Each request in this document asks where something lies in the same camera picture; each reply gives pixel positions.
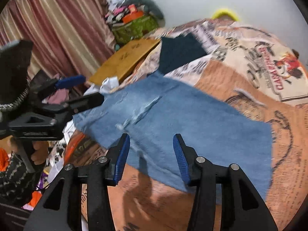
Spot grey neck pillow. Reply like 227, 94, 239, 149
124, 0, 164, 20

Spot orange box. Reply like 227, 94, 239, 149
122, 11, 144, 23

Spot folded black garment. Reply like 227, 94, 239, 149
158, 33, 207, 74

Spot blue denim jeans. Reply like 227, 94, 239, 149
73, 73, 272, 197

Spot yellow curved pillow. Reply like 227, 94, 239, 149
211, 8, 240, 21

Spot green fabric storage box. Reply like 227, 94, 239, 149
112, 15, 159, 45

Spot white crumpled cloth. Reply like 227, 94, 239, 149
84, 76, 120, 95

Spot person left hand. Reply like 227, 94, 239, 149
7, 138, 50, 166

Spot bamboo lap desk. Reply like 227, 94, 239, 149
88, 39, 160, 85

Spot striped red beige curtain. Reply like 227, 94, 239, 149
1, 0, 115, 77

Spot pile of clothes on box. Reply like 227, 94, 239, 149
104, 0, 137, 25

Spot newspaper print bed blanket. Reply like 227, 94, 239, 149
69, 19, 307, 230

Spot pink garment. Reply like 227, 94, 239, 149
42, 89, 69, 104

